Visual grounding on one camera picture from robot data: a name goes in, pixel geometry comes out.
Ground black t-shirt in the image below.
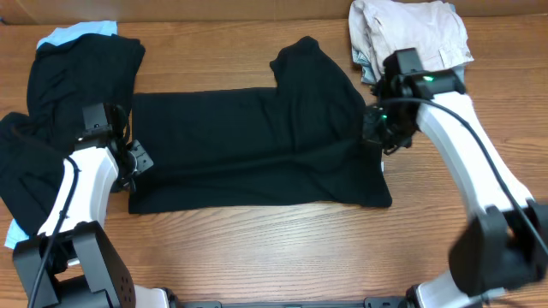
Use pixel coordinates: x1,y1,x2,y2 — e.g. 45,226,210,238
128,37,392,214

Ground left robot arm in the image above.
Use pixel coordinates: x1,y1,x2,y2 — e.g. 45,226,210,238
13,104,179,308

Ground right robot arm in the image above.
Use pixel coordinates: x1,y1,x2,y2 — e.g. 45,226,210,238
363,48,547,308

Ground black clothes pile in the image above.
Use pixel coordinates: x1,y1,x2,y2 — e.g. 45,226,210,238
1,34,146,235

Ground grey-blue folded garment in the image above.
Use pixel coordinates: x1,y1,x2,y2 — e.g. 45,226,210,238
352,48,465,85

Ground beige folded trousers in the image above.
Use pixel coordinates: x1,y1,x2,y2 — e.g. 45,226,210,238
348,0,474,81

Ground light blue garment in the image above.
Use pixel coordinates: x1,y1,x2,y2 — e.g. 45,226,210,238
4,21,118,250

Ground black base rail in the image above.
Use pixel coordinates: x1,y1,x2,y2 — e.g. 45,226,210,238
179,296,416,308

